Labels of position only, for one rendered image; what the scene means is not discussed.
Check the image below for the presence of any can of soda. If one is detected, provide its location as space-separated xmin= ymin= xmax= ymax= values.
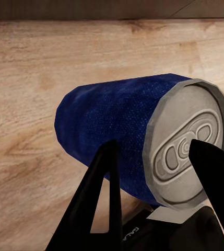
xmin=54 ymin=73 xmax=224 ymax=211

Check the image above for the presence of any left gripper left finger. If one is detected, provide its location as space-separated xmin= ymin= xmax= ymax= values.
xmin=45 ymin=139 xmax=124 ymax=251

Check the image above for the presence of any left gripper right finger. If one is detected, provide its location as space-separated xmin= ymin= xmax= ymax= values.
xmin=188 ymin=139 xmax=224 ymax=232

